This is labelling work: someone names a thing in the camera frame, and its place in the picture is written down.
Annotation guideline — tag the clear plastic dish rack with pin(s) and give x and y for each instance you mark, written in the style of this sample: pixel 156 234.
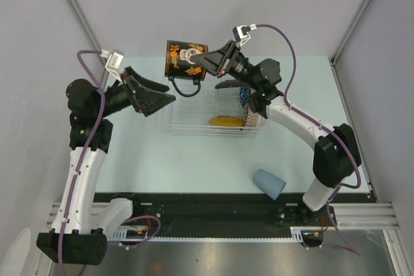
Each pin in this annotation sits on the clear plastic dish rack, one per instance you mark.
pixel 191 115

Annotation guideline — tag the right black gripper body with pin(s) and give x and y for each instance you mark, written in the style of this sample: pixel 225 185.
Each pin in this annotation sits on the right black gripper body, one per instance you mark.
pixel 238 67

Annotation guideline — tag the yellow round patterned plate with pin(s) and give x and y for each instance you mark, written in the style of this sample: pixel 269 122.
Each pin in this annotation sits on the yellow round patterned plate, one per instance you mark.
pixel 227 121

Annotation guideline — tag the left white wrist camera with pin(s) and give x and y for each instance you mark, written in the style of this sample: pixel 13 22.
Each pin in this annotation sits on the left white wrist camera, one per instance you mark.
pixel 113 62

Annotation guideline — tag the brown white patterned bowl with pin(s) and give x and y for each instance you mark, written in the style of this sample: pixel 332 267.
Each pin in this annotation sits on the brown white patterned bowl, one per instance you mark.
pixel 251 119

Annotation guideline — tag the aluminium frame rail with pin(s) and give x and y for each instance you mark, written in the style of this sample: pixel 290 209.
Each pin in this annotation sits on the aluminium frame rail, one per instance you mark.
pixel 348 216

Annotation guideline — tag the blue white patterned bowl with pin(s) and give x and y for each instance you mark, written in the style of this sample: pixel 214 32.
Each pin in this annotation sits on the blue white patterned bowl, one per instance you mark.
pixel 244 95

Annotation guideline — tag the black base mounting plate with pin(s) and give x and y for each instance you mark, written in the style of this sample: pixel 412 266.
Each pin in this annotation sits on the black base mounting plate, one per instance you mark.
pixel 286 210

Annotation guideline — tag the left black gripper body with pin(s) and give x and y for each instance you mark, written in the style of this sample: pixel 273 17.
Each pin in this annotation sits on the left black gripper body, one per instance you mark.
pixel 121 96

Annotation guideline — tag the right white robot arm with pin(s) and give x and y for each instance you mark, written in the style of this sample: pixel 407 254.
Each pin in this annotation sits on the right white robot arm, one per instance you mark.
pixel 336 154

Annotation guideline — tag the red black mug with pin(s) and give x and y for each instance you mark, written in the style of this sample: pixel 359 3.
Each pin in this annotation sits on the red black mug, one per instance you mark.
pixel 179 65

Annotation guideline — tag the light blue cup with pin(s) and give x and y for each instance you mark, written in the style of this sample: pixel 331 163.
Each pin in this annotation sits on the light blue cup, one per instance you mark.
pixel 268 183

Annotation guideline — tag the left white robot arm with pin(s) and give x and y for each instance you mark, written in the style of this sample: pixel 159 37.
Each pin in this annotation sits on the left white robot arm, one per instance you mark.
pixel 75 236

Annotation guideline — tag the black floral square plate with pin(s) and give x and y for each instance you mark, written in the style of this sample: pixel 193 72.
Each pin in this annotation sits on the black floral square plate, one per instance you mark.
pixel 226 84

